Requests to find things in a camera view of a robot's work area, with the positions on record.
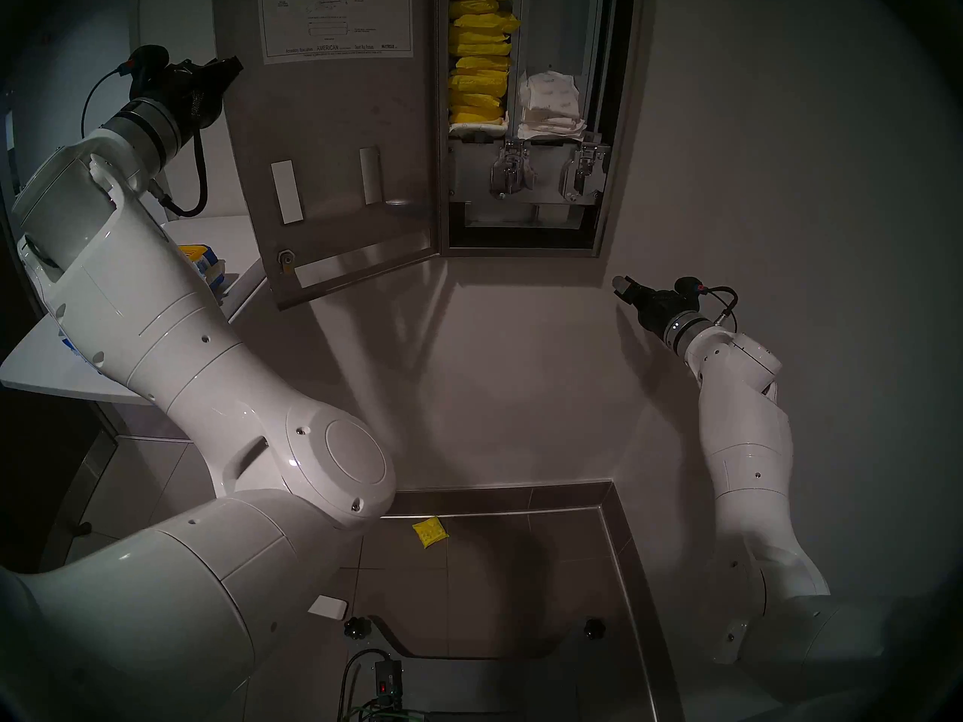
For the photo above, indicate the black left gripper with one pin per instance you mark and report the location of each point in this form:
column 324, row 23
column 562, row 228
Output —
column 192, row 96

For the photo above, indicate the white overbed table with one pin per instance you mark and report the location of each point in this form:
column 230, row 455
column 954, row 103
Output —
column 37, row 367

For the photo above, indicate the chrome dispenser lever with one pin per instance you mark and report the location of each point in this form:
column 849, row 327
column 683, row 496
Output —
column 583, row 173
column 513, row 171

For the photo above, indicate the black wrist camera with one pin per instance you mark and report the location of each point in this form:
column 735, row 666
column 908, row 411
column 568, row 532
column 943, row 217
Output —
column 147, row 62
column 686, row 286

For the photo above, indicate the torn blue pad package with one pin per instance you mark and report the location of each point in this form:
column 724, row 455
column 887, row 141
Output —
column 207, row 265

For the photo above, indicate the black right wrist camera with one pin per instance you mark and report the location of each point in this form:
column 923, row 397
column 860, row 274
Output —
column 686, row 286

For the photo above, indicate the dark cabinet with steel edge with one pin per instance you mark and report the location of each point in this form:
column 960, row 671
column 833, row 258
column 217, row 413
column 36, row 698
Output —
column 37, row 465

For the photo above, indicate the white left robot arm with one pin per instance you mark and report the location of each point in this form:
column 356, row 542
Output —
column 188, row 352

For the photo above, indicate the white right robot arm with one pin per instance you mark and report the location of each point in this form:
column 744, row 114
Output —
column 748, row 442

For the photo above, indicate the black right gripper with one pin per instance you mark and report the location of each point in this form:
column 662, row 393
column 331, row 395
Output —
column 662, row 312

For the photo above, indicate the steel wall dispenser cabinet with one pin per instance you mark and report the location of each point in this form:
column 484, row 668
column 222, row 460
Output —
column 474, row 194

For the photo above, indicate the silver door lock knob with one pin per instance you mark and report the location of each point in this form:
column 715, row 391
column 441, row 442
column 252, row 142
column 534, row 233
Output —
column 286, row 260

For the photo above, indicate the white printed instruction sheet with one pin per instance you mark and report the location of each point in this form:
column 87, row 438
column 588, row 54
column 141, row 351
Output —
column 335, row 17

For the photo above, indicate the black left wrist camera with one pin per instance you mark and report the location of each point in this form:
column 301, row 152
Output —
column 147, row 62

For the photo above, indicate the black power box red switch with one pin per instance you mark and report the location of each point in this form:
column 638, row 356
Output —
column 388, row 679

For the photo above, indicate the grey robot base platform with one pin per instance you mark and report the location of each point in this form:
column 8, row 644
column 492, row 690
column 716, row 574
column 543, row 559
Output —
column 489, row 690

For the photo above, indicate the black star knob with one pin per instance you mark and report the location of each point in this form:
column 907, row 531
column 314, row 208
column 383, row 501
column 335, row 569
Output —
column 595, row 628
column 359, row 627

